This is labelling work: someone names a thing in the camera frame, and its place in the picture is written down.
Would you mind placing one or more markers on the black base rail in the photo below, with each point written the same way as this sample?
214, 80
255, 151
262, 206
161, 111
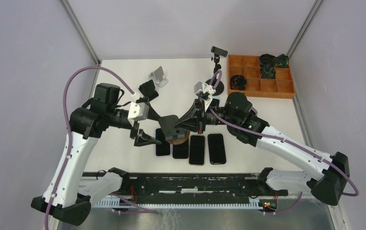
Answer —
195, 188

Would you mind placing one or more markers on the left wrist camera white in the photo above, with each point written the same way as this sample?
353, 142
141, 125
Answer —
137, 111

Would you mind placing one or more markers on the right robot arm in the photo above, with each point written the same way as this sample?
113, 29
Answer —
323, 175

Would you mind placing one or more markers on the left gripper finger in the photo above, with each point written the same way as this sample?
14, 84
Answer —
142, 139
152, 114

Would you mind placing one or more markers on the light blue case phone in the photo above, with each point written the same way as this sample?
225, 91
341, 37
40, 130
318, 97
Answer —
215, 103

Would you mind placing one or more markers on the round wooden phone stand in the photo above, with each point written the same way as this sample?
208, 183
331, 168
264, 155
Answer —
172, 135

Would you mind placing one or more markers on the black lens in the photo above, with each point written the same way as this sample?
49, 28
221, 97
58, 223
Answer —
238, 82

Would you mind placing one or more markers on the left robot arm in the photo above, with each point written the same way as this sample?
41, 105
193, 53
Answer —
63, 199

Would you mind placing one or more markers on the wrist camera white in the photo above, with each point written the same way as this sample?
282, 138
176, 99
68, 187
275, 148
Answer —
137, 111
205, 93

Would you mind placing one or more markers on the purple case phone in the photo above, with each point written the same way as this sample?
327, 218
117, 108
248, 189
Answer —
164, 148

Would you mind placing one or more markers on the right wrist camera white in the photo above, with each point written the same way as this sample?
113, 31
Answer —
205, 93

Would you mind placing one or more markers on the white cable duct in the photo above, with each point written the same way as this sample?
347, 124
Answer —
113, 202

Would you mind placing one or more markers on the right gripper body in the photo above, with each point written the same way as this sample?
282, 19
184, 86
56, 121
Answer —
201, 116

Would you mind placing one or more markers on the orange compartment tray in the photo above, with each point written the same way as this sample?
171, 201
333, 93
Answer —
282, 86

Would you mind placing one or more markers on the black folding phone stand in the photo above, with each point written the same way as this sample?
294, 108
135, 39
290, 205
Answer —
148, 90

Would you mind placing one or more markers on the black phone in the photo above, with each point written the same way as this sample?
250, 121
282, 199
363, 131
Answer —
181, 151

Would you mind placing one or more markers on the black tall round-base stand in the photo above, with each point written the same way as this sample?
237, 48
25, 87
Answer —
218, 52

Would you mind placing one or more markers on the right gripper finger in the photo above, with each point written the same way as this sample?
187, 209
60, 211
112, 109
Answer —
191, 127
189, 119

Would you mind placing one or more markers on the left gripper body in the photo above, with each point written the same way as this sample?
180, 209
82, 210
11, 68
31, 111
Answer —
134, 130

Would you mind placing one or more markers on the silver folding phone stand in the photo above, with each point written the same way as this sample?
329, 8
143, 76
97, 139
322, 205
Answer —
159, 77

